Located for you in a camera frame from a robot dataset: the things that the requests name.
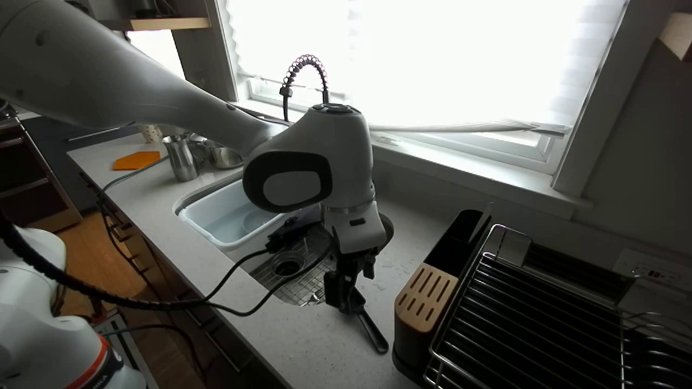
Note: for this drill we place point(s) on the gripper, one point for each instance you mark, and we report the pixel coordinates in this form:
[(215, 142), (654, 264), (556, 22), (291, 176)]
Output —
[(354, 259)]

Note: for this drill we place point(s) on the black ladle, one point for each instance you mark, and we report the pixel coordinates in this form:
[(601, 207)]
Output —
[(375, 335)]

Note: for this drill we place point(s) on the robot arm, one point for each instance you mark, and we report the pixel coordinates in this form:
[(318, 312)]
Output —
[(108, 81)]

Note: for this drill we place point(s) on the spring neck faucet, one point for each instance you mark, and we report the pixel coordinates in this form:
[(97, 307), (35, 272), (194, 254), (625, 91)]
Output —
[(294, 70)]

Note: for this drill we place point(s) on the metal sink grid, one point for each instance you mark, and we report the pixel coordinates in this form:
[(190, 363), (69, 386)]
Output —
[(303, 281)]

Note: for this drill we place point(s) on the wooden knife block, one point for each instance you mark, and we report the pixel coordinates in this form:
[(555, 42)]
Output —
[(424, 297)]

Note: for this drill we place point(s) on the black utensil holder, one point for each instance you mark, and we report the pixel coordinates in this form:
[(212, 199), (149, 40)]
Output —
[(454, 246)]

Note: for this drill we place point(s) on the white plastic tub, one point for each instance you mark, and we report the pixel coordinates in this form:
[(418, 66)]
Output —
[(227, 219)]

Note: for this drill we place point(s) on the sink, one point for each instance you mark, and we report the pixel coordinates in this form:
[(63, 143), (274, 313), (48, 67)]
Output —
[(227, 216)]

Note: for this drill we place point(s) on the steel pot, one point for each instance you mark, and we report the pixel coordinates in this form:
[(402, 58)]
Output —
[(224, 156)]

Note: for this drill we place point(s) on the black dish rack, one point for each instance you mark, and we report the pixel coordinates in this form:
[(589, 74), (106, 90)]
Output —
[(540, 329)]

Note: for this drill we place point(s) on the steel pitcher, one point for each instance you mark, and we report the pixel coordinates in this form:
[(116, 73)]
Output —
[(181, 159)]

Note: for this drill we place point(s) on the orange sponge cloth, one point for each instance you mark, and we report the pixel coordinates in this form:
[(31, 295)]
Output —
[(136, 160)]

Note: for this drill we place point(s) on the window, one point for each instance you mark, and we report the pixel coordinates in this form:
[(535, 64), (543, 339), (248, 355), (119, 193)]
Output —
[(432, 59)]

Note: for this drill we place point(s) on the white patterned cup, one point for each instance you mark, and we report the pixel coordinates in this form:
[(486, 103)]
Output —
[(151, 133)]

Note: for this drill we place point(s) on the wooden shelf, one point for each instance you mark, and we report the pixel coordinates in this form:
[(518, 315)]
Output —
[(157, 22)]

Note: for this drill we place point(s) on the dark shelf unit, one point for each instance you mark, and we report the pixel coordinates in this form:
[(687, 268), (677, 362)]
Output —
[(27, 183)]

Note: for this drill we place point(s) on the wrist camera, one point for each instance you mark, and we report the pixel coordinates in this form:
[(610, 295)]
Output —
[(282, 236)]

